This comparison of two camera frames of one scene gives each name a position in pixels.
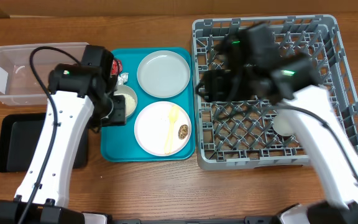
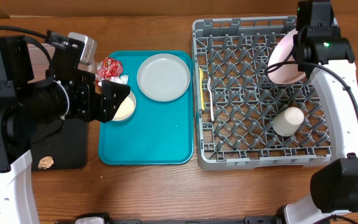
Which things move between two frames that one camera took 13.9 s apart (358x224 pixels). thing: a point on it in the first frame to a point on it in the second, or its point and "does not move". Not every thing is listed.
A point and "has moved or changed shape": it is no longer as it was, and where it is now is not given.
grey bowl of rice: [130, 98] does not move
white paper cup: [283, 126] does not move
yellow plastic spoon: [173, 116] to [201, 76]
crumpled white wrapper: [122, 78] does not move
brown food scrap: [183, 131] has moved or changed shape
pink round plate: [151, 127] has moved or changed shape
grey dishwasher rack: [232, 136] does not move
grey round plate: [163, 74] does not move
